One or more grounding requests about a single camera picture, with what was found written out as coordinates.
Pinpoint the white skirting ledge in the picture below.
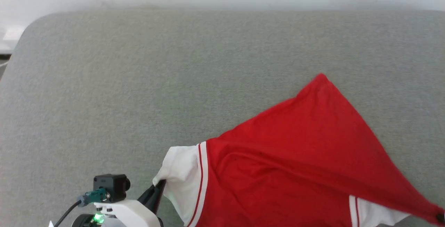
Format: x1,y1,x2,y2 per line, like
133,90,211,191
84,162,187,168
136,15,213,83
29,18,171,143
0,25,27,52

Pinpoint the red and white garment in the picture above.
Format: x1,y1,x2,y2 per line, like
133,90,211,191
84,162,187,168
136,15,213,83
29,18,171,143
153,73,445,227

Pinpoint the black cable teal plug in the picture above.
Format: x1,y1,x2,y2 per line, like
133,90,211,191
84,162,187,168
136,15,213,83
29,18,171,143
54,189,107,227

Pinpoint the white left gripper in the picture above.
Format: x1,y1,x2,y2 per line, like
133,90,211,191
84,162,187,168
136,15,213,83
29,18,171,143
93,180,167,227

